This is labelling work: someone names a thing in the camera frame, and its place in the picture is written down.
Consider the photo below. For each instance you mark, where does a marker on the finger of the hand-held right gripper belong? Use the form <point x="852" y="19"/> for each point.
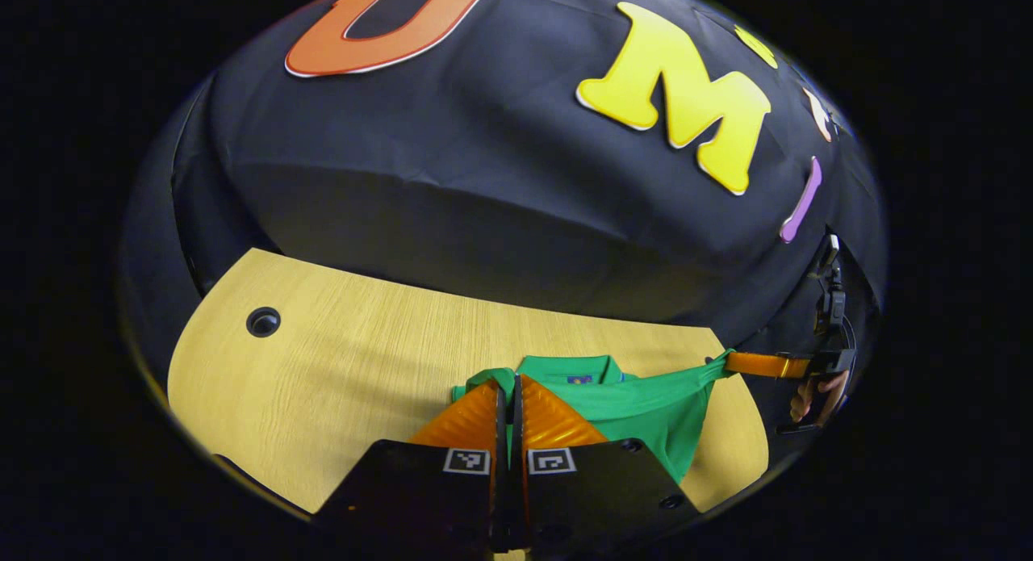
<point x="767" y="365"/>

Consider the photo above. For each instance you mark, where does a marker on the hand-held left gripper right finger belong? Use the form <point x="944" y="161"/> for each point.
<point x="589" y="496"/>

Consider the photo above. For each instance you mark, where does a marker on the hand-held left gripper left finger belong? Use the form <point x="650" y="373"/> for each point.
<point x="436" y="496"/>

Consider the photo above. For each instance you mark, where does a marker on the green T-shirt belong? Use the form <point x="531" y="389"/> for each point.
<point x="646" y="408"/>

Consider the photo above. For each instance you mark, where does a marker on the black backdrop cloth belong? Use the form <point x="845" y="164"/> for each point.
<point x="484" y="182"/>

